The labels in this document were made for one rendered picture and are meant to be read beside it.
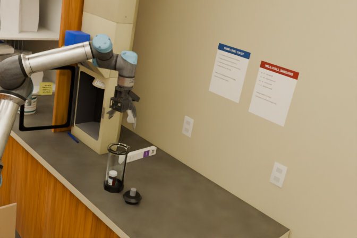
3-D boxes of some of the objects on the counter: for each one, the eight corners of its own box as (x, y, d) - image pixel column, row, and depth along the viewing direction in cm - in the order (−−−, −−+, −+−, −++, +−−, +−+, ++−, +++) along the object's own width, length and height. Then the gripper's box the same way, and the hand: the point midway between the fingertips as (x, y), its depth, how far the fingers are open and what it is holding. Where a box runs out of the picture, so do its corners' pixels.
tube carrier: (128, 185, 192) (134, 147, 185) (116, 194, 183) (121, 155, 176) (111, 177, 196) (116, 140, 189) (98, 185, 187) (103, 147, 180)
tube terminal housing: (103, 127, 258) (117, 14, 233) (133, 146, 237) (152, 25, 213) (70, 133, 240) (82, 10, 216) (99, 154, 220) (116, 23, 195)
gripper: (101, 80, 172) (96, 120, 178) (136, 93, 163) (129, 134, 169) (113, 78, 179) (108, 116, 185) (147, 90, 171) (141, 129, 177)
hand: (122, 124), depth 180 cm, fingers open, 14 cm apart
